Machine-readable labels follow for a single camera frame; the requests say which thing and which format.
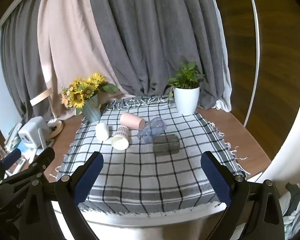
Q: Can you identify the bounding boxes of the pink cup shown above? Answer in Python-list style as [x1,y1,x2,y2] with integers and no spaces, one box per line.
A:
[120,113,146,130]

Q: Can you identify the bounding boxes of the white ceramic cup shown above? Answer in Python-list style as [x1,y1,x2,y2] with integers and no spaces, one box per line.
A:
[95,122,110,141]

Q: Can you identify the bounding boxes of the patterned paper cup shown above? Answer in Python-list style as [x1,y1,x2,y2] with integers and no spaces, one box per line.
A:
[111,126,129,151]

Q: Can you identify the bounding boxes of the grey smoked glass cup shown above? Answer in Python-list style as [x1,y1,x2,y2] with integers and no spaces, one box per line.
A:
[153,134,180,156]

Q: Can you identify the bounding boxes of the plaid tablecloth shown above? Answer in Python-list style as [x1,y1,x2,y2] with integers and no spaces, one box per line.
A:
[58,97,245,216]

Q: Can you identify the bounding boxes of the wooden lamp base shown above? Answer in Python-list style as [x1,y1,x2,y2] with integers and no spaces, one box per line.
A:
[47,118,64,139]

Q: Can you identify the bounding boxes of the white box device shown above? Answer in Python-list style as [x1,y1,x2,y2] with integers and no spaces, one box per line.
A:
[18,116,51,149]

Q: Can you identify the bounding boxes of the teal ribbed vase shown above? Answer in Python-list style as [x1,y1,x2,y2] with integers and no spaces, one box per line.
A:
[82,94,102,123]

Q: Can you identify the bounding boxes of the sunflower bouquet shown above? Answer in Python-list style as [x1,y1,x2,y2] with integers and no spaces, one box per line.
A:
[61,73,119,109]

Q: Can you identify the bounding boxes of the clear blue plastic jar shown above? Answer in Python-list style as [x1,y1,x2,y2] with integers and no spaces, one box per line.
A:
[138,117,166,144]

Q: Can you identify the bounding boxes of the pink curtain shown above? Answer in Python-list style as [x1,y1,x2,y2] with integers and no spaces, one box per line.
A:
[37,0,130,120]

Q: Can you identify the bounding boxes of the white pot green plant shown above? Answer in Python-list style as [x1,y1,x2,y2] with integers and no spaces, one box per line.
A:
[168,61,204,115]

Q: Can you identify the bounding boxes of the grey curtain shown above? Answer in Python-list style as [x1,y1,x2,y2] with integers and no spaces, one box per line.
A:
[0,0,232,120]

